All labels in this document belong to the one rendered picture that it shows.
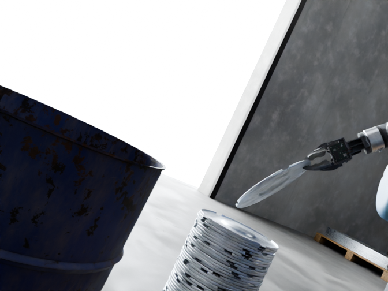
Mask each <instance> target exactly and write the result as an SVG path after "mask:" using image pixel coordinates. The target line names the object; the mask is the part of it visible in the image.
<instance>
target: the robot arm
mask: <svg viewBox="0 0 388 291"><path fill-rule="evenodd" d="M335 142H336V143H335ZM384 148H388V122H387V123H384V124H381V125H378V126H375V127H373V128H369V129H367V130H364V131H363V132H361V133H358V138H356V139H354V140H351V141H348V142H346V141H345V139H344V137H343V138H341V139H338V140H335V141H331V142H328V143H323V144H321V145H320V146H319V147H318V148H316V149H315V150H314V151H312V152H311V153H310V154H309V155H307V156H306V157H305V158H304V159H303V160H310V161H312V160H314V159H315V158H322V157H324V156H325V153H326V151H327V150H328V151H327V153H329V154H330V155H331V157H332V159H331V162H329V161H328V160H327V159H325V160H323V161H322V162H321V163H318V164H316V163H315V164H314V165H312V166H309V165H308V166H305V167H303V169H305V170H310V171H332V170H335V169H337V168H339V167H342V164H343V163H344V162H346V163H347V162H348V161H350V160H351V159H352V156H354V155H356V154H359V153H361V150H364V152H365V154H369V153H371V152H376V151H377V150H378V151H379V152H382V149H384ZM332 161H333V162H332ZM376 209H377V212H378V214H379V216H380V217H381V218H383V219H384V220H386V221H388V165H387V168H386V170H385V172H384V175H383V177H382V179H381V181H380V184H379V188H378V193H377V197H376Z"/></svg>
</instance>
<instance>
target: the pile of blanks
mask: <svg viewBox="0 0 388 291"><path fill-rule="evenodd" d="M276 251H277V250H276ZM276 251H275V250H270V249H267V248H263V247H260V246H258V245H255V244H253V243H251V242H249V241H246V240H244V239H242V238H239V237H237V236H235V235H233V234H231V233H229V232H228V231H226V230H224V229H222V228H221V227H219V226H217V225H216V224H214V223H212V222H211V221H209V220H208V219H207V218H205V217H204V216H203V215H202V214H201V213H200V211H199V213H198V214H197V218H196V220H195V221H194V226H192V229H191V231H190V233H189V234H188V237H187V239H186V242H185V245H184V246H183V248H182V250H181V253H180V255H179V256H178V258H177V261H176V264H175V265H174V268H173V270H172V272H171V275H170V276H169V280H168V281H167V282H166V285H165V287H164V288H163V290H162V291H259V288H260V286H261V285H262V283H263V280H264V277H265V275H266V274H267V272H268V269H269V267H270V265H271V263H272V262H273V261H272V260H273V258H274V256H275V253H276Z"/></svg>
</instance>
